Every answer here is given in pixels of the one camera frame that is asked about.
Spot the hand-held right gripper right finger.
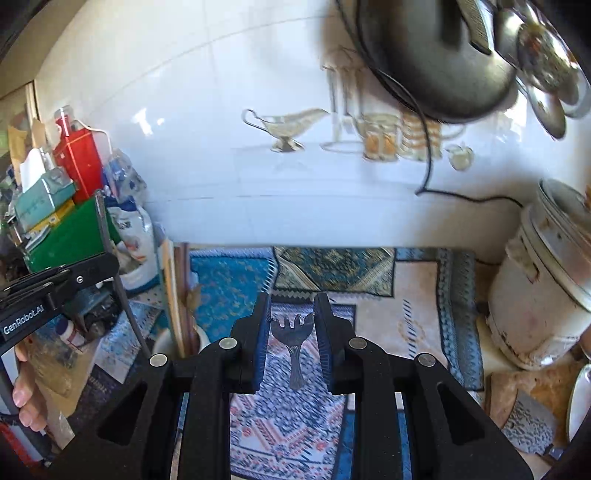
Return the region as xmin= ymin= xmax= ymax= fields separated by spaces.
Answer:
xmin=313 ymin=292 xmax=534 ymax=480

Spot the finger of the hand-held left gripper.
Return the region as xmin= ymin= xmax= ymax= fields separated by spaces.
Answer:
xmin=55 ymin=251 xmax=121 ymax=302

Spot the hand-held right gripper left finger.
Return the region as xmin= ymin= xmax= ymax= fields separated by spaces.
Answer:
xmin=46 ymin=292 xmax=273 ymax=480

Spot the silver fork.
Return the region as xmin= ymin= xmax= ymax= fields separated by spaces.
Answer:
xmin=270 ymin=314 xmax=315 ymax=390

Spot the white cup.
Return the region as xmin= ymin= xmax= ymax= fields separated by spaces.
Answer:
xmin=151 ymin=322 xmax=209 ymax=360

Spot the person's left hand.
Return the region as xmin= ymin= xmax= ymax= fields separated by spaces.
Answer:
xmin=11 ymin=340 xmax=52 ymax=433

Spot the small white bottle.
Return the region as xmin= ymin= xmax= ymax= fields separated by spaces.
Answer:
xmin=57 ymin=318 xmax=89 ymax=350

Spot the green box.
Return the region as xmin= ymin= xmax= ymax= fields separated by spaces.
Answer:
xmin=22 ymin=191 xmax=123 ymax=274

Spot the white blue plastic bag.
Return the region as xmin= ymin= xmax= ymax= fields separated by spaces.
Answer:
xmin=103 ymin=150 xmax=158 ymax=265

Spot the teal tissue box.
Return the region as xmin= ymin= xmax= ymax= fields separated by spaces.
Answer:
xmin=13 ymin=177 xmax=77 ymax=228

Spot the patterned blue table cloth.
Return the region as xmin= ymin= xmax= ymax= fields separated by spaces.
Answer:
xmin=88 ymin=247 xmax=486 ymax=480

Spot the red box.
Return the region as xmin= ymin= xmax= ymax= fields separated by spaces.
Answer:
xmin=52 ymin=124 xmax=105 ymax=205

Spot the clear plastic bottle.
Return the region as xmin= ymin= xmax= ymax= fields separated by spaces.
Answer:
xmin=54 ymin=104 xmax=78 ymax=136

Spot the wooden cutting board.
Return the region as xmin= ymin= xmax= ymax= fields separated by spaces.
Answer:
xmin=484 ymin=359 xmax=588 ymax=462

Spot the white rice cooker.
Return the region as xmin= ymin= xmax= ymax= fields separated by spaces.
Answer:
xmin=486 ymin=178 xmax=591 ymax=373

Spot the metal cleaver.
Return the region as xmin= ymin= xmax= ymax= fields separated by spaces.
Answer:
xmin=501 ymin=387 xmax=567 ymax=462

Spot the white plate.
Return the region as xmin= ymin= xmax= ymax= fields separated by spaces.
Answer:
xmin=565 ymin=362 xmax=591 ymax=445

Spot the black pan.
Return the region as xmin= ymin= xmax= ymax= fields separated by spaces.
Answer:
xmin=357 ymin=0 xmax=519 ymax=123

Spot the plain metal lid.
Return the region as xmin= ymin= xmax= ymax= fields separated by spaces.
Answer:
xmin=525 ymin=82 xmax=570 ymax=140

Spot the metal grater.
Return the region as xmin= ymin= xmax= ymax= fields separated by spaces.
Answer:
xmin=454 ymin=0 xmax=496 ymax=55

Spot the round patterned metal lid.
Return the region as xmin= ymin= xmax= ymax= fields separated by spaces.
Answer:
xmin=516 ymin=20 xmax=583 ymax=94

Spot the black cable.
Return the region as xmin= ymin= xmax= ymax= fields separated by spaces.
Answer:
xmin=334 ymin=0 xmax=525 ymax=209

